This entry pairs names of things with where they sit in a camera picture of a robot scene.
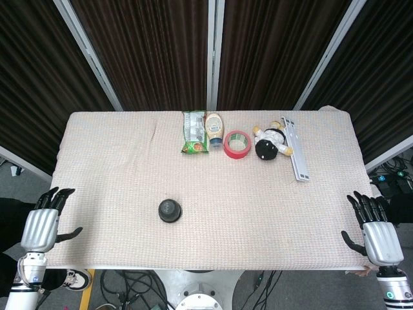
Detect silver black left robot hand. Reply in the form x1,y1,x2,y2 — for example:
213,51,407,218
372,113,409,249
20,186,84,253

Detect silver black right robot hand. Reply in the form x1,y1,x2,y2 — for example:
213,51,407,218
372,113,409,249
341,190,405,266

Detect black round jar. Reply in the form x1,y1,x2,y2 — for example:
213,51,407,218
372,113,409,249
157,198,183,224

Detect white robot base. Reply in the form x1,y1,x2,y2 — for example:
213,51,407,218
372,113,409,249
151,269,243,310

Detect black trousers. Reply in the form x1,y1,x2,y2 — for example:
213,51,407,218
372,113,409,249
0,196,67,298

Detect black device with green lights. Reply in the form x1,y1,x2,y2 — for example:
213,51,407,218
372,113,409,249
369,170,413,200

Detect white black sneaker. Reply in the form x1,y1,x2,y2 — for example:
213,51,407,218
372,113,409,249
63,269,94,291

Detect yellow floor tape strip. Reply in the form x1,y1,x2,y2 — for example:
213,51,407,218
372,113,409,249
79,269,96,310

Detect grey metal folding stand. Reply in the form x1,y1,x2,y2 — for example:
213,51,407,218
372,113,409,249
280,116,312,183

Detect dark brown curtain panel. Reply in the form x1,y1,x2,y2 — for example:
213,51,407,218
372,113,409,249
216,0,353,111
69,0,210,111
0,0,116,175
302,0,413,163

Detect black white plush doll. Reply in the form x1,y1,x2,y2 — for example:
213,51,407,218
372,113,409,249
252,120,294,161

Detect beige woven tablecloth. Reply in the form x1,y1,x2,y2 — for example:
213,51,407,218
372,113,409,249
45,105,375,271

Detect red tape roll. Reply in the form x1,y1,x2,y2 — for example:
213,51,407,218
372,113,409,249
223,130,252,160

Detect green snack bag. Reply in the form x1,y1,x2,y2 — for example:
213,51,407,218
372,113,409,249
180,110,209,155

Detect cream squeeze sauce bottle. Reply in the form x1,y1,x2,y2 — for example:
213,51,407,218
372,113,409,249
204,112,225,151

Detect grey partition rail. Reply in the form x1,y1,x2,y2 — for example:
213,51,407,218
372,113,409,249
0,145,53,184
364,134,413,172

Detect black cable bundle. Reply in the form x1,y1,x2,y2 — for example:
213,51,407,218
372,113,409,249
99,270,170,310

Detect grey partition post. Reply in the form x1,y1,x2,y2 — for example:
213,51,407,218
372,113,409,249
53,0,124,112
292,0,368,110
206,0,226,110

